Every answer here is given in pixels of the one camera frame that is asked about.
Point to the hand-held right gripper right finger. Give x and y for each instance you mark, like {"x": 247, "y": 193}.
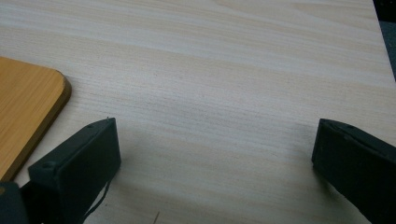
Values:
{"x": 358, "y": 165}

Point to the brown wooden board with cutouts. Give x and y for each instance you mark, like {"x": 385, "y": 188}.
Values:
{"x": 28, "y": 109}

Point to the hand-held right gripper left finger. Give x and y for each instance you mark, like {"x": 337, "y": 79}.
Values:
{"x": 77, "y": 168}

